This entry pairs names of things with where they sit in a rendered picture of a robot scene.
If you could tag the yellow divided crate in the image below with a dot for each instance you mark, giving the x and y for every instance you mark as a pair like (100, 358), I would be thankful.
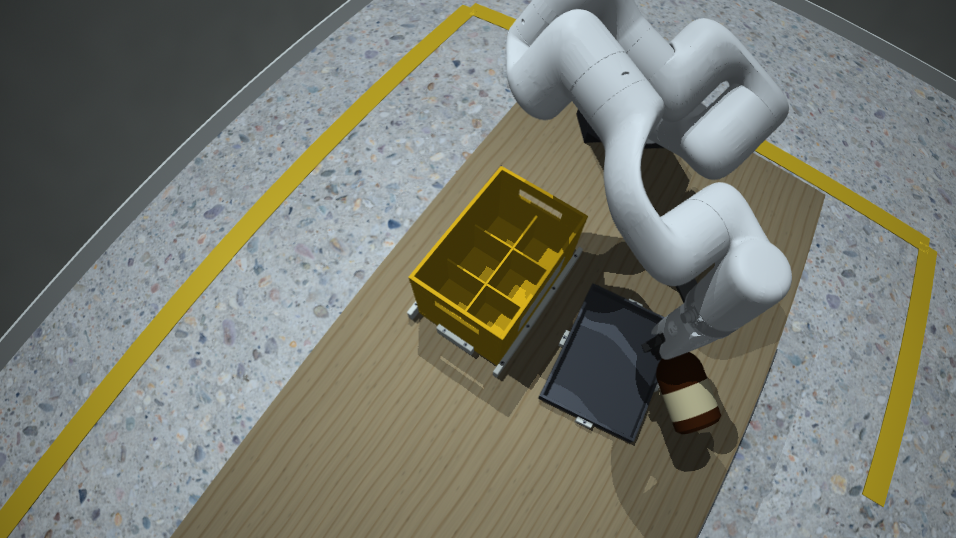
(484, 283)

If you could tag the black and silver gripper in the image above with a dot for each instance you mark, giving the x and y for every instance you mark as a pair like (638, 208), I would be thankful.
(675, 337)

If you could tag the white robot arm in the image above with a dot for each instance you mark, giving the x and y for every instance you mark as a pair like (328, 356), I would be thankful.
(576, 58)

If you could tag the brown bottle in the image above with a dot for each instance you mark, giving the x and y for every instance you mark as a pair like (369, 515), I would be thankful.
(687, 393)

